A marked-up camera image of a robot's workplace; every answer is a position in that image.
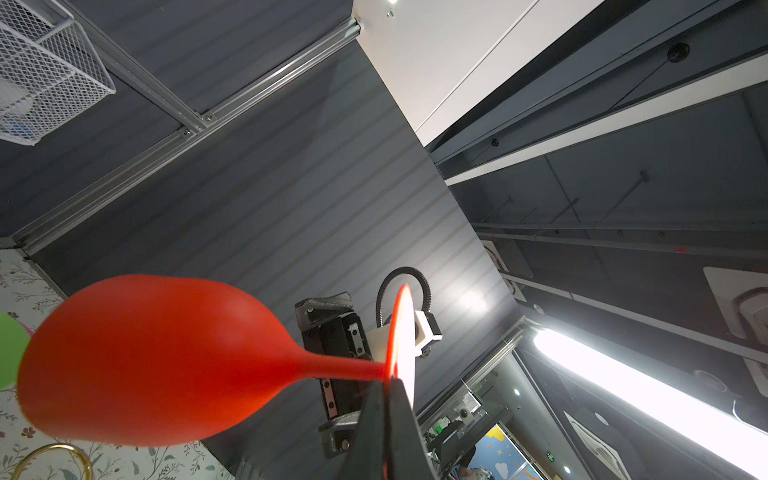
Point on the red wine glass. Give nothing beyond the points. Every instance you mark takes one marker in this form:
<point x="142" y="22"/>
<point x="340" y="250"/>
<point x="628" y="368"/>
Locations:
<point x="149" y="360"/>

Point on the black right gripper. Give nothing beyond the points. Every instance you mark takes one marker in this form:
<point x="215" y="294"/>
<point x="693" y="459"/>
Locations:
<point x="330" y="327"/>

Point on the green wine glass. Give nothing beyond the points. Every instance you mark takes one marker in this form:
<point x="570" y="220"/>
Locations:
<point x="14" y="338"/>

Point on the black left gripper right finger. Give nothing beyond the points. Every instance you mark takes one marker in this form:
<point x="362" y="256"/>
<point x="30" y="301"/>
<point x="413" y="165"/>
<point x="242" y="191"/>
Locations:
<point x="407" y="455"/>

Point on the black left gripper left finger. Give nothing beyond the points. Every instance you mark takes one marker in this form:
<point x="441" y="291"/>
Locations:
<point x="365" y="459"/>

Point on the white wire mesh basket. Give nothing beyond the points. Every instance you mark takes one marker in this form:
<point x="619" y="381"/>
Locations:
<point x="50" y="70"/>

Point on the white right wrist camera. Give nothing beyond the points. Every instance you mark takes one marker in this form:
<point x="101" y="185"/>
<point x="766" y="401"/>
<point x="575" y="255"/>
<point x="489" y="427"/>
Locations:
<point x="427" y="332"/>

